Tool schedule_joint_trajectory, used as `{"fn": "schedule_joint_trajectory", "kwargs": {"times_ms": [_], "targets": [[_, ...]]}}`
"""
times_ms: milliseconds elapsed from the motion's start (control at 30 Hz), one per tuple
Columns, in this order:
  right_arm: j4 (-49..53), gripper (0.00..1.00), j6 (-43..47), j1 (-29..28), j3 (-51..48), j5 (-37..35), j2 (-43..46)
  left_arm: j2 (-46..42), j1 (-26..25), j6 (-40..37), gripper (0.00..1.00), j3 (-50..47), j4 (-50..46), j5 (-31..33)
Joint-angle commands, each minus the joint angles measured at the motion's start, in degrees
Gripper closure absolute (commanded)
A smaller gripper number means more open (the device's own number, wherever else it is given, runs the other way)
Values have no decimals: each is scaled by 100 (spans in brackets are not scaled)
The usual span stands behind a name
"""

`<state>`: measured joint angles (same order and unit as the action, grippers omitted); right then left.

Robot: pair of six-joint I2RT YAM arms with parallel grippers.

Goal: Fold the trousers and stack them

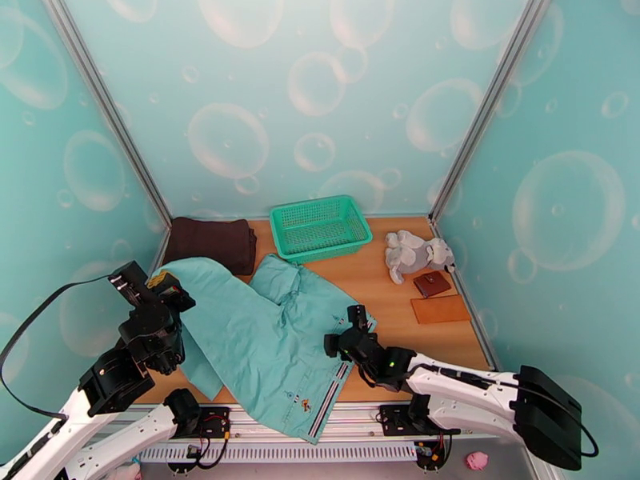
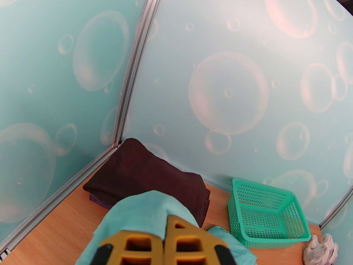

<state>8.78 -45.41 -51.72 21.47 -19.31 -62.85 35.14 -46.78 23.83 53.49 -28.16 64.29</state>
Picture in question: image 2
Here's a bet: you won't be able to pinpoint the grey plush toy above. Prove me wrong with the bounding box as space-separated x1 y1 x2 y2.
303 234 339 265

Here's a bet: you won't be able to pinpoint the teal trousers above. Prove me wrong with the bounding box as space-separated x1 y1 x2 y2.
75 189 259 265

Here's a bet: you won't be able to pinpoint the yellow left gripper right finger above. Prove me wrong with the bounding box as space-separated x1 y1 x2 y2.
164 215 242 265

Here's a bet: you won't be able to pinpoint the aluminium corner post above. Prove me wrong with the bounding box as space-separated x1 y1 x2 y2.
111 0 162 148
319 187 353 229

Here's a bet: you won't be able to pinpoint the green plastic basket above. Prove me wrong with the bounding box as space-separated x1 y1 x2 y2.
227 177 312 249

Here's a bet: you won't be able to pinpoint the purple folded trousers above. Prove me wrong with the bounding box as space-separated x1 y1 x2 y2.
89 193 112 210

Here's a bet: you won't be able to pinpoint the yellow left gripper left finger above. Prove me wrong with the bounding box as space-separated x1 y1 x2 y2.
92 230 165 265

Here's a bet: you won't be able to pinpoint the aluminium table side rail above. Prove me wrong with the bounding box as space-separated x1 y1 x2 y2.
0 144 123 258

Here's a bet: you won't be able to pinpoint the dark brown folded trousers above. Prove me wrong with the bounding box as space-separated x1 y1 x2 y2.
83 138 211 227

